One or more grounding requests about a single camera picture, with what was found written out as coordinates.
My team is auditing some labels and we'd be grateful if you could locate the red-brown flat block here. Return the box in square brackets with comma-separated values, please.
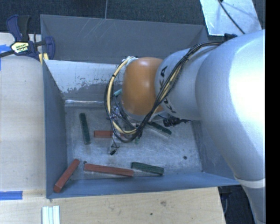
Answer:
[53, 158, 81, 194]
[93, 130, 114, 139]
[83, 163, 135, 178]

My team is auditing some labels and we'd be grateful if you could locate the dark green flat block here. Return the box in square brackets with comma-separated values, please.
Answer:
[146, 121, 173, 136]
[79, 112, 92, 146]
[131, 161, 165, 176]

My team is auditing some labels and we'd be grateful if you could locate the grey metal bin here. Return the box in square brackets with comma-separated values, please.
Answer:
[40, 14, 241, 199]

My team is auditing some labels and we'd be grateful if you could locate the pale wood flat board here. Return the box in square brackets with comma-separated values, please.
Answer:
[0, 55, 47, 192]

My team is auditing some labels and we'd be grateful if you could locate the black cylinder on white bracket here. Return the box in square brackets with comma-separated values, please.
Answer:
[162, 115, 192, 127]

